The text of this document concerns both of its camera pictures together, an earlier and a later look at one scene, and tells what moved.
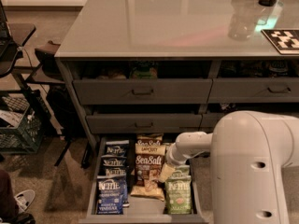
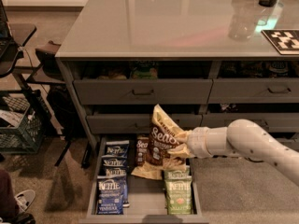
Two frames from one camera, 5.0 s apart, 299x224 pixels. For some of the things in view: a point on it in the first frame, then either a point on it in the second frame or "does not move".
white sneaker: (24, 199) does not move
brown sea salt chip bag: (148, 168) -> (163, 131)
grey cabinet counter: (163, 61) does not move
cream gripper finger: (166, 172) -> (181, 135)
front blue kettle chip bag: (112, 192) does not move
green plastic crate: (22, 119) does not move
